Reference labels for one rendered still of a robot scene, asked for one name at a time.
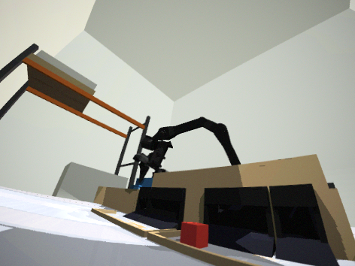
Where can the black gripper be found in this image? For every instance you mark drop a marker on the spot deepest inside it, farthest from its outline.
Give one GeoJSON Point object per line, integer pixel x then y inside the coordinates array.
{"type": "Point", "coordinates": [154, 162]}

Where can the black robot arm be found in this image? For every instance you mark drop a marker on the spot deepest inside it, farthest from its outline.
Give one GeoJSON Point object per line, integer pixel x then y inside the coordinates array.
{"type": "Point", "coordinates": [166, 133]}

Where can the red cube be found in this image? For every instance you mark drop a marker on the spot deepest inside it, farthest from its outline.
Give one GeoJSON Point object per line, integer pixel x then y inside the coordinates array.
{"type": "Point", "coordinates": [194, 234]}

